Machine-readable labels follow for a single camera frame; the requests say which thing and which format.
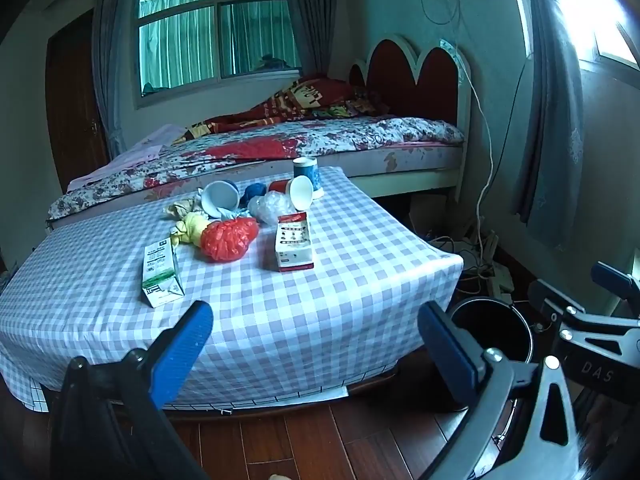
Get tangled floor cables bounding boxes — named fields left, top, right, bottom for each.
left=425, top=232, right=501, bottom=301

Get red plastic bag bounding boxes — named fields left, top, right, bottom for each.
left=201, top=218, right=260, bottom=262

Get light blue patterned paper cup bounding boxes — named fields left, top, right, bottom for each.
left=292, top=156, right=326, bottom=200

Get white cable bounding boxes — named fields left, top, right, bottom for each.
left=440, top=37, right=496, bottom=281

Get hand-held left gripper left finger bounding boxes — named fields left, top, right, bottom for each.
left=50, top=300, right=215, bottom=480

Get clear plastic bag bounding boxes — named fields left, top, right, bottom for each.
left=248, top=191, right=296, bottom=225

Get black trash bin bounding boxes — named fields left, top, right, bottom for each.
left=446, top=297, right=533, bottom=411

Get green and white milk carton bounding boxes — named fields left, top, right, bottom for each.
left=141, top=240, right=186, bottom=308

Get bright side window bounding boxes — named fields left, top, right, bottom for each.
left=550, top=0, right=640, bottom=68

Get pink cloth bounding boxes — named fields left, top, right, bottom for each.
left=67, top=125, right=186, bottom=191

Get cream cloth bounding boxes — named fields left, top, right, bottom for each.
left=165, top=197, right=203, bottom=221

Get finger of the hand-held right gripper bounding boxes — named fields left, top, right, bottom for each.
left=527, top=280, right=588, bottom=331
left=591, top=261, right=640, bottom=306

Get red printed blanket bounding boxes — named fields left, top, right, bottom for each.
left=172, top=75, right=391, bottom=143

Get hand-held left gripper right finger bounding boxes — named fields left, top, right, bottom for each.
left=417, top=301, right=591, bottom=480

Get red and white carton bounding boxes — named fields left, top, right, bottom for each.
left=274, top=211, right=315, bottom=272

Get floral bedsheet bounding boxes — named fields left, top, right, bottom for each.
left=50, top=116, right=466, bottom=221

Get yellow cloth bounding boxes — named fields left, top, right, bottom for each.
left=170, top=211, right=211, bottom=247

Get large framed window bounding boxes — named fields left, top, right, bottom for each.
left=132, top=0, right=303, bottom=96

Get brown wooden door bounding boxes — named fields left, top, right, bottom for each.
left=45, top=10, right=108, bottom=181

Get white bed with red headboard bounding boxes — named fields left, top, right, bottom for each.
left=47, top=35, right=473, bottom=233

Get grey patterned curtain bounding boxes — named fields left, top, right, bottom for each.
left=515, top=0, right=601, bottom=251

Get red paper cup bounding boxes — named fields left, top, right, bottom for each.
left=268, top=176, right=315, bottom=211

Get blue crumpled cloth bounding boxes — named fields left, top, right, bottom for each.
left=240, top=183, right=269, bottom=209

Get dark blue paper cup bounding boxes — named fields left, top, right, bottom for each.
left=201, top=180, right=241, bottom=211

